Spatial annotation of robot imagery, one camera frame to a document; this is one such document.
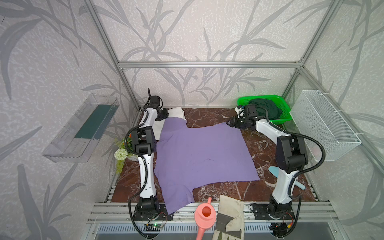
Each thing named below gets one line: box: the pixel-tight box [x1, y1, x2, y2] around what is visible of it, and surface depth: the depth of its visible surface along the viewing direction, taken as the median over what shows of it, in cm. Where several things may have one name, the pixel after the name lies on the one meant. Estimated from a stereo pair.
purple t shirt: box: [154, 117, 260, 215], surface depth 93 cm
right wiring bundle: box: [268, 221, 297, 238], surface depth 71 cm
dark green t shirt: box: [248, 98, 283, 121], surface depth 116 cm
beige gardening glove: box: [212, 194, 245, 240], surface depth 72 cm
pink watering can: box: [194, 196, 217, 240], surface depth 64 cm
